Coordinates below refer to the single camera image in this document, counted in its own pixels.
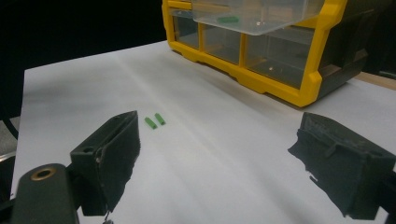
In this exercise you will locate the small green plastic bar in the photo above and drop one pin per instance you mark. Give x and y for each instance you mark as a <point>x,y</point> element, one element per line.
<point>160,118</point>
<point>150,123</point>
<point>229,19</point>

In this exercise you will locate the clear plastic drawer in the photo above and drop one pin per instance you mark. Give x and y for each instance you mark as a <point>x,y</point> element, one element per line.
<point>274,15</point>

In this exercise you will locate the wooden board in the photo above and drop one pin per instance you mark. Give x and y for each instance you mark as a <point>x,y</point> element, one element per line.
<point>378,80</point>

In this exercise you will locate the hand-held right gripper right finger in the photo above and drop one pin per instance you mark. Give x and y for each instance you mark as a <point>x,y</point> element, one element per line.
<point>345,168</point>

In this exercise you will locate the grid of clear drawers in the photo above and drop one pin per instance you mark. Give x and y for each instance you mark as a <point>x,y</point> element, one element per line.
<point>277,59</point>

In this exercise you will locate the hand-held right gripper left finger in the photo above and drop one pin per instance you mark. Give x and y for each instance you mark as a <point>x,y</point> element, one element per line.
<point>109,161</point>

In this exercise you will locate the yellow drawer organizer cabinet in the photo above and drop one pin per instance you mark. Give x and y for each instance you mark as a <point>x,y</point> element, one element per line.
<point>311,90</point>

